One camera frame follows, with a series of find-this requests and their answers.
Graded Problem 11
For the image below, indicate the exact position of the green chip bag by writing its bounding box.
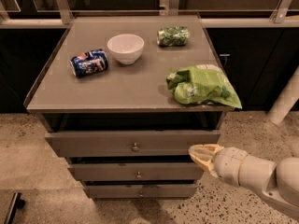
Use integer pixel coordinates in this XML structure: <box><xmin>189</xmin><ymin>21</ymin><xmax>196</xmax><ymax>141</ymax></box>
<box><xmin>166</xmin><ymin>64</ymin><xmax>242</xmax><ymax>109</ymax></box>

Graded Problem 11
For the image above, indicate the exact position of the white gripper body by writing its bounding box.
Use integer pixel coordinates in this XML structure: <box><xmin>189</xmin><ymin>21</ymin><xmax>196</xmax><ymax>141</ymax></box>
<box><xmin>213</xmin><ymin>147</ymin><xmax>249</xmax><ymax>187</ymax></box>

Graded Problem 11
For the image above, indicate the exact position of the white ceramic bowl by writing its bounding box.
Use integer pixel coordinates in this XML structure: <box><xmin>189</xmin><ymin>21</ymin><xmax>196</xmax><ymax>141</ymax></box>
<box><xmin>107</xmin><ymin>34</ymin><xmax>145</xmax><ymax>64</ymax></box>

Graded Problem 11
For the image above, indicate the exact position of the metal railing frame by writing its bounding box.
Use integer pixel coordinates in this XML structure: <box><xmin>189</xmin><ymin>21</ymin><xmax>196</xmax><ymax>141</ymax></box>
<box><xmin>0</xmin><ymin>0</ymin><xmax>299</xmax><ymax>29</ymax></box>

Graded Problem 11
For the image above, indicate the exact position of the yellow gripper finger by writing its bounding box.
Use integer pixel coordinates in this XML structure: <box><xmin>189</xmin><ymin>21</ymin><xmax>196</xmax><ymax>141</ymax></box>
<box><xmin>189</xmin><ymin>144</ymin><xmax>223</xmax><ymax>160</ymax></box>
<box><xmin>191</xmin><ymin>154</ymin><xmax>219</xmax><ymax>178</ymax></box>

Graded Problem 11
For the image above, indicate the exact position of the grey top drawer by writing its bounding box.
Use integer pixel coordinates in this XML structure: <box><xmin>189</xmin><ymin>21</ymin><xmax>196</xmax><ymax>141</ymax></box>
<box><xmin>45</xmin><ymin>130</ymin><xmax>221</xmax><ymax>158</ymax></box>

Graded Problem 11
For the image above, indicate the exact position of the green soda can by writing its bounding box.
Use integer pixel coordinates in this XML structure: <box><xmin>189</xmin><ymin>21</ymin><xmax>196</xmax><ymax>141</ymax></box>
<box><xmin>157</xmin><ymin>26</ymin><xmax>190</xmax><ymax>47</ymax></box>

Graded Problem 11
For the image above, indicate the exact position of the grey drawer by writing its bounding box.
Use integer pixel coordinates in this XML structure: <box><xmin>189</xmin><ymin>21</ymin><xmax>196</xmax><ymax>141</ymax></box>
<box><xmin>68</xmin><ymin>162</ymin><xmax>203</xmax><ymax>181</ymax></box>
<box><xmin>83</xmin><ymin>184</ymin><xmax>197</xmax><ymax>199</ymax></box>
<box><xmin>45</xmin><ymin>130</ymin><xmax>221</xmax><ymax>158</ymax></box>

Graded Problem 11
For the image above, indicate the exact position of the black wheeled base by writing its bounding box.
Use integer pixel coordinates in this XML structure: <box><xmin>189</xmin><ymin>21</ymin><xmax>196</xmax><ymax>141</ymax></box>
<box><xmin>3</xmin><ymin>192</ymin><xmax>26</xmax><ymax>224</ymax></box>

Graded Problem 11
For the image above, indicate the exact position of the grey middle drawer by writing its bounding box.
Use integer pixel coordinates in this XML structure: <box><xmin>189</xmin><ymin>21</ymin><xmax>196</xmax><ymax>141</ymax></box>
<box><xmin>68</xmin><ymin>162</ymin><xmax>203</xmax><ymax>181</ymax></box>

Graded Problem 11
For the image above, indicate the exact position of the grey bottom drawer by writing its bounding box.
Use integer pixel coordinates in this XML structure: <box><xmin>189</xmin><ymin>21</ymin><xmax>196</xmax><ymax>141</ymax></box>
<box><xmin>83</xmin><ymin>184</ymin><xmax>197</xmax><ymax>199</ymax></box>

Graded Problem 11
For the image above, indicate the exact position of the blue soda can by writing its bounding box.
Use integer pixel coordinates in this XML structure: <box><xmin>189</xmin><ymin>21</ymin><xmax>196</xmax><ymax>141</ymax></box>
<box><xmin>70</xmin><ymin>49</ymin><xmax>108</xmax><ymax>77</ymax></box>

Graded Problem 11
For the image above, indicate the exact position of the grey drawer cabinet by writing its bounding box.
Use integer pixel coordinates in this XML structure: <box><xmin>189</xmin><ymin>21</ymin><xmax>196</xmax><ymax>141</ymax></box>
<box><xmin>25</xmin><ymin>17</ymin><xmax>228</xmax><ymax>188</ymax></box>

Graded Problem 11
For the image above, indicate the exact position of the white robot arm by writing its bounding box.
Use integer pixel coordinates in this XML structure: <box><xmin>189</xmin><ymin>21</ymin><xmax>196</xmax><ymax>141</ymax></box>
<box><xmin>189</xmin><ymin>74</ymin><xmax>299</xmax><ymax>219</ymax></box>

